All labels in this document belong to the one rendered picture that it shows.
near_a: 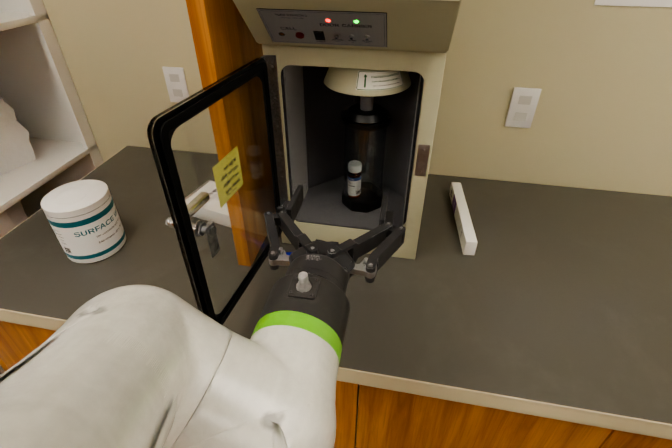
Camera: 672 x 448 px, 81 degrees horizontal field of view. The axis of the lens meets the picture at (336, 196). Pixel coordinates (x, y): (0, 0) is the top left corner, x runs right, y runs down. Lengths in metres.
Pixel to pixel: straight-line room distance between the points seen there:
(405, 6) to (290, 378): 0.48
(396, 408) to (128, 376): 0.70
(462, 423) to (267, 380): 0.63
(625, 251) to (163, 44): 1.37
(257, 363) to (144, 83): 1.22
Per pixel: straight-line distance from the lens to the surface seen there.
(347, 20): 0.63
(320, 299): 0.41
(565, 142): 1.32
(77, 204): 1.01
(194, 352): 0.33
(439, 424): 0.93
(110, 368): 0.24
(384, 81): 0.77
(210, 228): 0.62
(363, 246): 0.53
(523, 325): 0.88
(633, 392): 0.88
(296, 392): 0.35
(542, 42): 1.20
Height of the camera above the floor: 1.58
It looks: 34 degrees down
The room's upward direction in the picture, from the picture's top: straight up
